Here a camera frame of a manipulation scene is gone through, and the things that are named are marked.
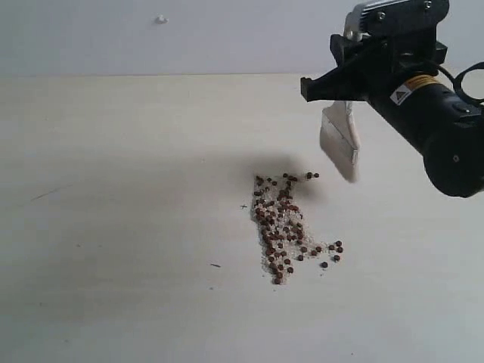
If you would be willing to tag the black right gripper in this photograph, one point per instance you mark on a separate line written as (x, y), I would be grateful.
(389, 67)

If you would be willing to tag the small white wall plug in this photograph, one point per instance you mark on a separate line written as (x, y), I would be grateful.
(161, 20)

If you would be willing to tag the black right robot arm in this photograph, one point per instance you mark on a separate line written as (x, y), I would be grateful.
(443, 127)

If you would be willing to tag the pile of rice and beans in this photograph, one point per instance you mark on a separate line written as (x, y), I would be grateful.
(282, 228)

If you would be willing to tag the white paint brush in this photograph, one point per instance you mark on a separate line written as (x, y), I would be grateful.
(339, 138)

